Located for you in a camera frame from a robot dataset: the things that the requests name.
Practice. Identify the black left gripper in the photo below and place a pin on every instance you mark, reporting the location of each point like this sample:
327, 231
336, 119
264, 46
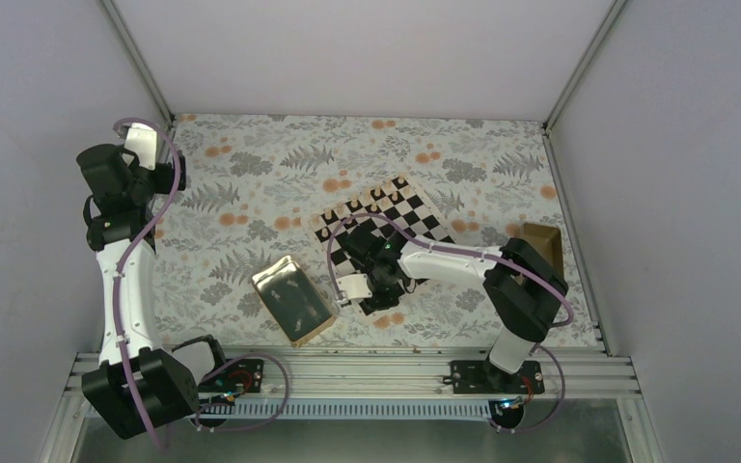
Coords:
166, 182

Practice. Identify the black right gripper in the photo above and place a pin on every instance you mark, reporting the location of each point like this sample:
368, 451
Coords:
390, 300

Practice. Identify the gold tin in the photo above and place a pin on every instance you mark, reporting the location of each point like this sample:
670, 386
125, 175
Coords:
292, 299
546, 240

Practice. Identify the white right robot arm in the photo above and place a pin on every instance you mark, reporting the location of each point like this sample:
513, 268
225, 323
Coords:
526, 291

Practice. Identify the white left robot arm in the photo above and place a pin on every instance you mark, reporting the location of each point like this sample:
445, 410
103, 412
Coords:
139, 384

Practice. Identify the black and white chessboard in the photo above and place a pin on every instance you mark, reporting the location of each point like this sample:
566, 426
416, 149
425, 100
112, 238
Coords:
393, 206

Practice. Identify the floral patterned table mat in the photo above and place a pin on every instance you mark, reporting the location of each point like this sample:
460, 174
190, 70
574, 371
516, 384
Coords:
255, 183

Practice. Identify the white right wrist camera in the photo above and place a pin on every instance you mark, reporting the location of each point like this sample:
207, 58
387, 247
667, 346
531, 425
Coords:
352, 287

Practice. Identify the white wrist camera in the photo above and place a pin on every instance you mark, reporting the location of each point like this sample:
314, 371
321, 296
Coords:
352, 287
143, 141

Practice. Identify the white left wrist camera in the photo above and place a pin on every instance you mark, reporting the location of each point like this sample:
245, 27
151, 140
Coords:
143, 141

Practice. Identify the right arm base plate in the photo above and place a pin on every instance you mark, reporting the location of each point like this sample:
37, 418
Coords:
480, 377

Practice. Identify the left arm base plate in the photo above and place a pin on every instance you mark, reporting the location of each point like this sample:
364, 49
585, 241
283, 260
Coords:
241, 378

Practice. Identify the aluminium rail frame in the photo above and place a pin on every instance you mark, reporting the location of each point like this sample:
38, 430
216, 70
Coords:
386, 405

